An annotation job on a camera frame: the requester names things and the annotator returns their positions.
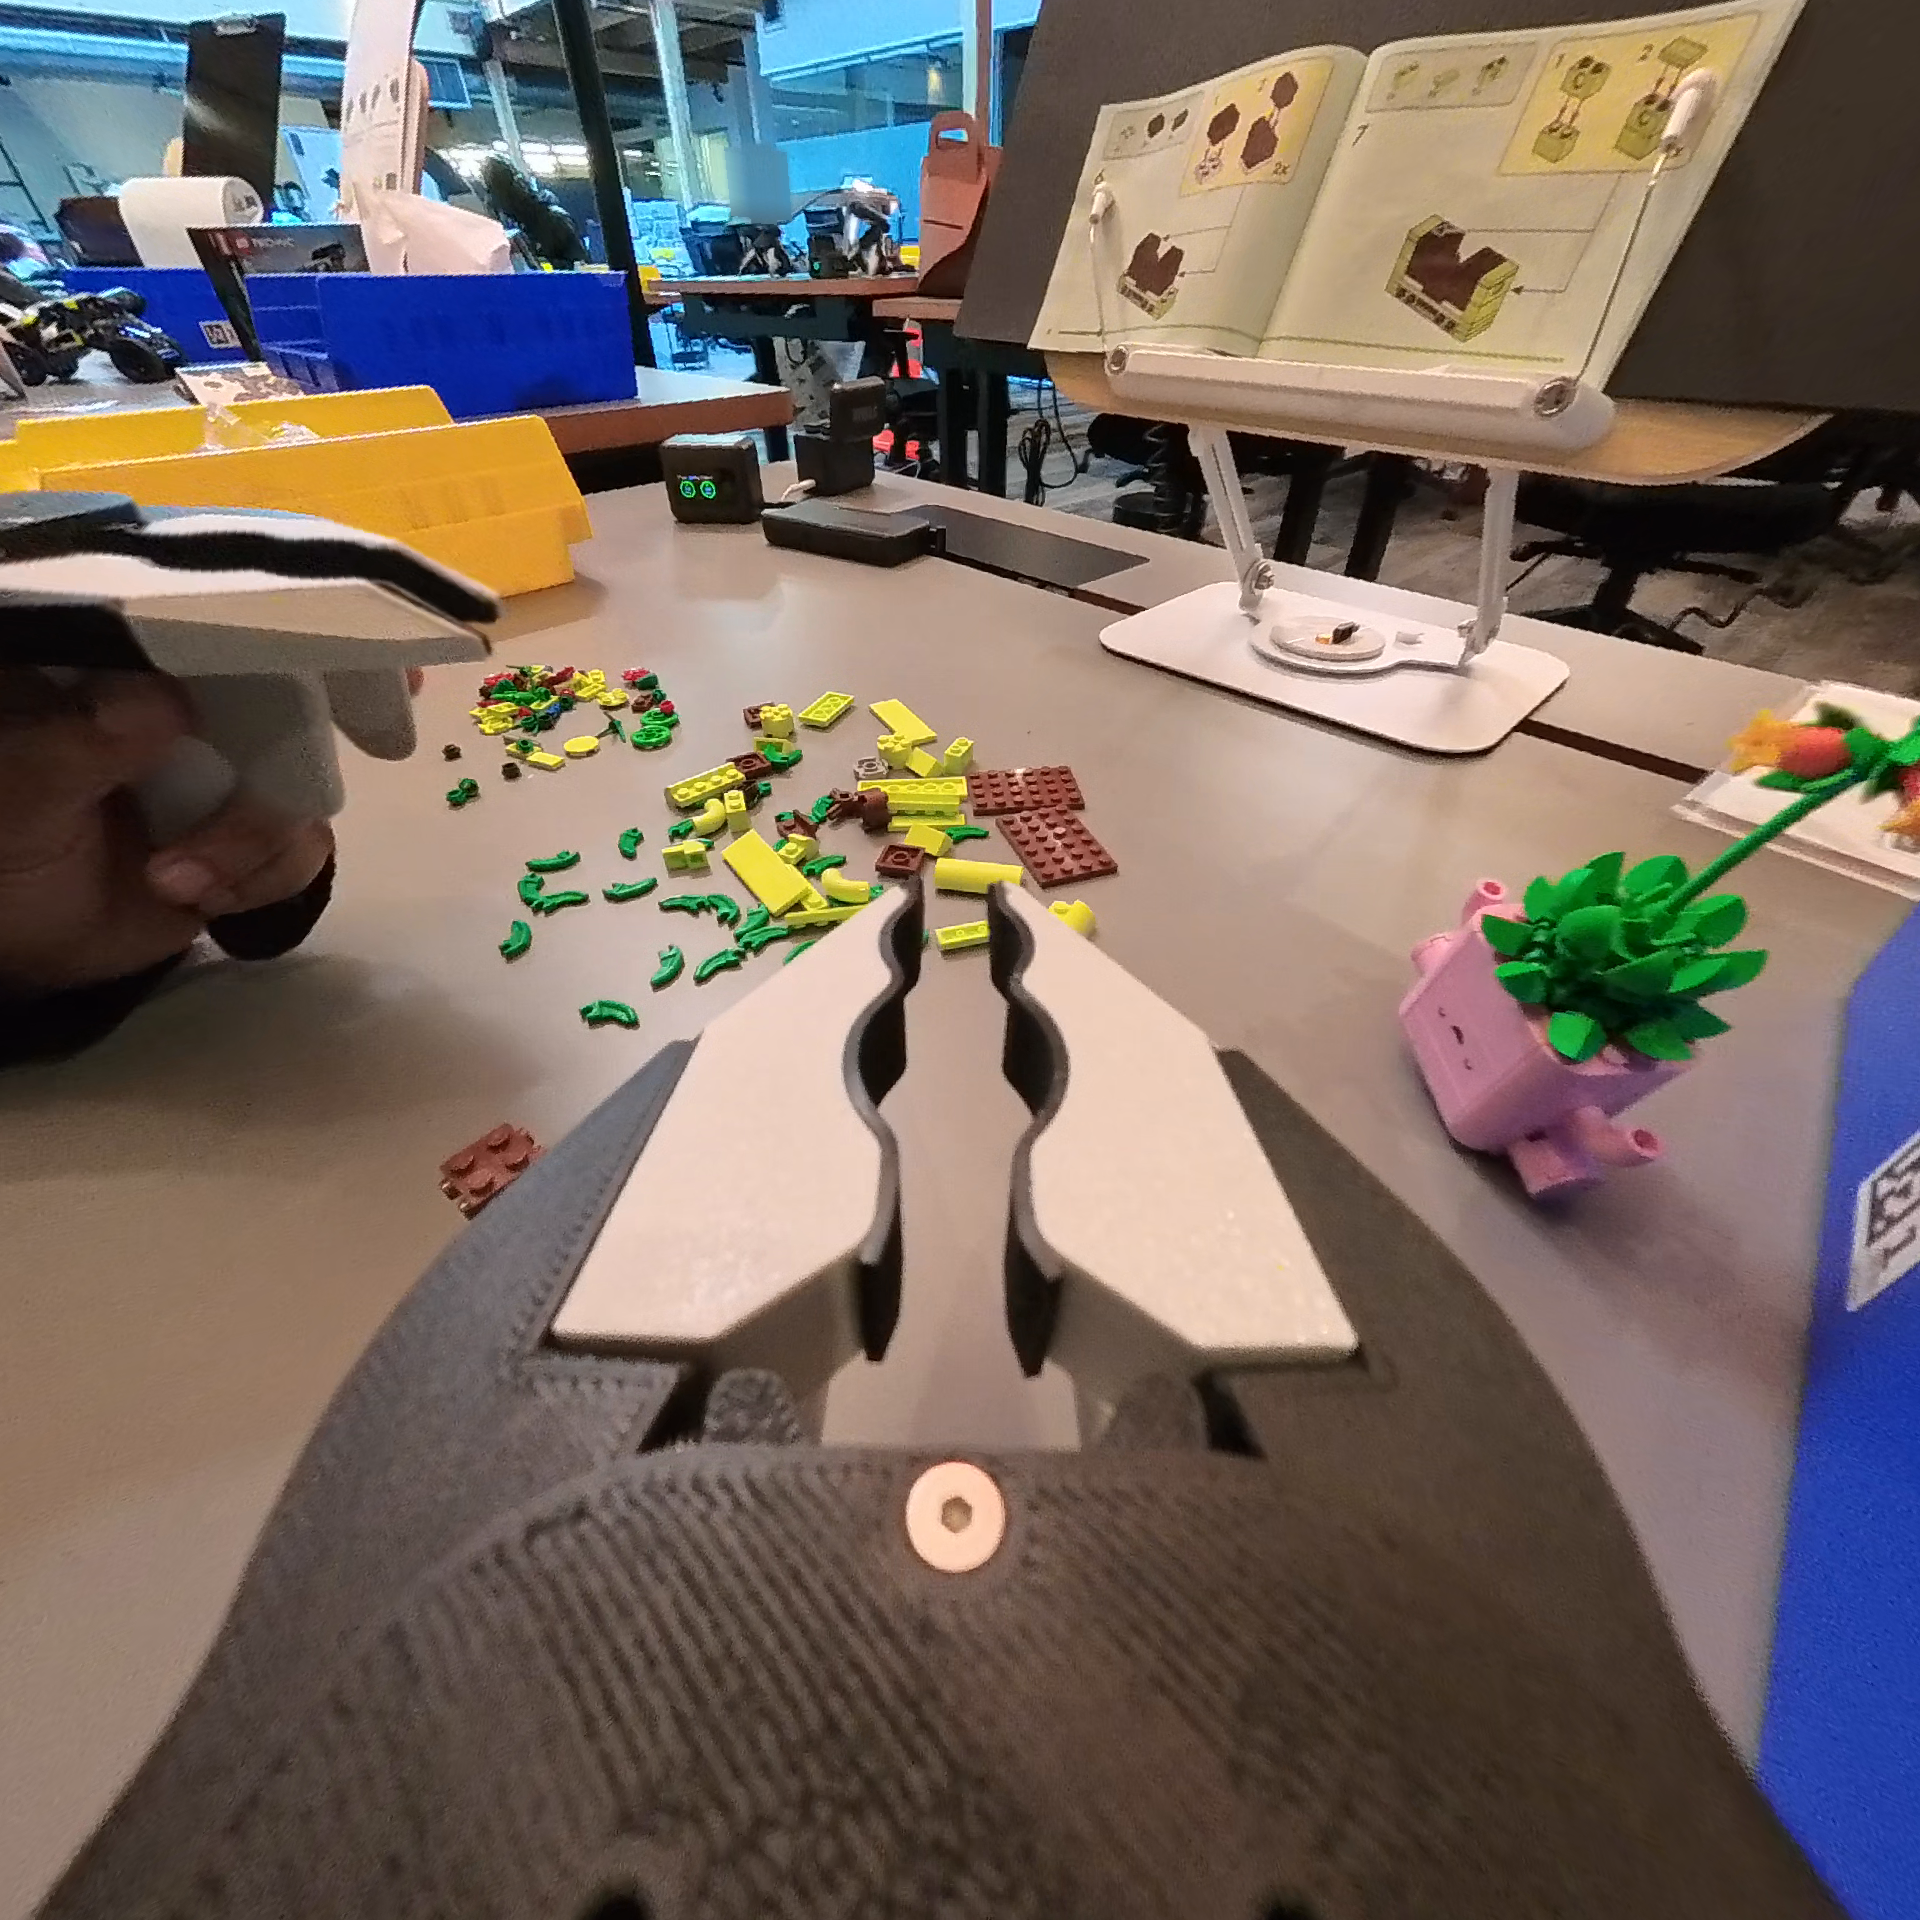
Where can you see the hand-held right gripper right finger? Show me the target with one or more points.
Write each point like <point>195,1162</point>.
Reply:
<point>1186,1201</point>

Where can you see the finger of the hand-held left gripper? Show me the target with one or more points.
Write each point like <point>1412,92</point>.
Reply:
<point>300,622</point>

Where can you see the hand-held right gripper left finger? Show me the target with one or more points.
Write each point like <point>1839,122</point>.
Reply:
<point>720,1201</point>

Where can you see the brown and lime brick assembly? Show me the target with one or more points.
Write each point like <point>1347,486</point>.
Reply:
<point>489,1164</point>

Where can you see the lime elbow brick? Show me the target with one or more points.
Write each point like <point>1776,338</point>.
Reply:
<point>845,886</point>

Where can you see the person's left hand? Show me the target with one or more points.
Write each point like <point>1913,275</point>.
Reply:
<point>76,841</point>

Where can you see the yellow plastic bin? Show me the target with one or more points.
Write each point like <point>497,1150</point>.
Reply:
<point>376,483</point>

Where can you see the clear plastic bags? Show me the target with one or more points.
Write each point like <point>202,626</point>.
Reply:
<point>250,423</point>

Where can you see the scattered green leaf pieces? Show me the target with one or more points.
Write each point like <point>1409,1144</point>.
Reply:
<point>607,1014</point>

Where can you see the pile of tiny colourful pieces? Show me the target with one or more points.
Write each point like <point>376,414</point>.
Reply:
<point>516,697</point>

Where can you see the pink toy pot with plant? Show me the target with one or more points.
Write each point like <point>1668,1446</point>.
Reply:
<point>1477,1049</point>

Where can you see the long lime flat tile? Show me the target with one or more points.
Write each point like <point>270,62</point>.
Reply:
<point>762,869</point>

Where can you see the blue plastic bin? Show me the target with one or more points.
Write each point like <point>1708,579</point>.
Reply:
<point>481,338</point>
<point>1847,1500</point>
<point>164,292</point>

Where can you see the lime narrow studded plate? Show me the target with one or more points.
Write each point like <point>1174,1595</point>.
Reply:
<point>960,936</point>

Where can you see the black toy vehicle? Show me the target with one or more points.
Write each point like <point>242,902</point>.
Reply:
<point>88,338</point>

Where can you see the black product box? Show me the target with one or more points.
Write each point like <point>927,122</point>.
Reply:
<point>279,255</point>

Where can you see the large brown studded plate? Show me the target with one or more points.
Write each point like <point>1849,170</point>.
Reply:
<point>1035,788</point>
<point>1060,847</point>

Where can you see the small brown square plate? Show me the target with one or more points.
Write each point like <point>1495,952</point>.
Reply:
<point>900,859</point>

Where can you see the lime curved slope brick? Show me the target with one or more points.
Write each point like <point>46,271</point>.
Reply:
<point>974,878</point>

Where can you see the white crumpled paper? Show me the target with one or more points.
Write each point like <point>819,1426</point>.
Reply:
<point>430,241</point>

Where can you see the white paper towel roll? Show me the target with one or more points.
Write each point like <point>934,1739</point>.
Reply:
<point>186,222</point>

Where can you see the wooden background table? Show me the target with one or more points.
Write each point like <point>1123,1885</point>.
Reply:
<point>675,406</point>
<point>780,287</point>

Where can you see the black device with green display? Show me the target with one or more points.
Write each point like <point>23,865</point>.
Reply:
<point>712,483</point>

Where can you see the pile of assorted toy bricks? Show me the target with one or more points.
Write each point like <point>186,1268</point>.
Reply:
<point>885,793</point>

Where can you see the tan perforated board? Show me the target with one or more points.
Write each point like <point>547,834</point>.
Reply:
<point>383,90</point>

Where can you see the white book stand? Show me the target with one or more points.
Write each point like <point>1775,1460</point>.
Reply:
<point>1348,685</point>

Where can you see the black flat box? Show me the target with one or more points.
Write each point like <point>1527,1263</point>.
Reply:
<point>839,533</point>

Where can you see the black pillar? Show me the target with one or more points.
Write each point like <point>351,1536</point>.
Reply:
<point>593,136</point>

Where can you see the small black device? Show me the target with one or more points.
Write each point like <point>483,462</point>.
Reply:
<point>839,435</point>

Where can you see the white labelled box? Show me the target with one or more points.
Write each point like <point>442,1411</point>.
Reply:
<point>1771,819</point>

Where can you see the brown leather bag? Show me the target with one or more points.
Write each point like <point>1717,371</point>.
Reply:
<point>950,193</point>

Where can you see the black office chair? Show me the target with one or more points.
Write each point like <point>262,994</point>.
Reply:
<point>1649,510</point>

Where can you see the open instruction booklet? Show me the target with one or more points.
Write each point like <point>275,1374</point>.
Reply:
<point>1425,181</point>

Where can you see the dark grey partition panel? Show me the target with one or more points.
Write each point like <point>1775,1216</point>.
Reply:
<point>1830,226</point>

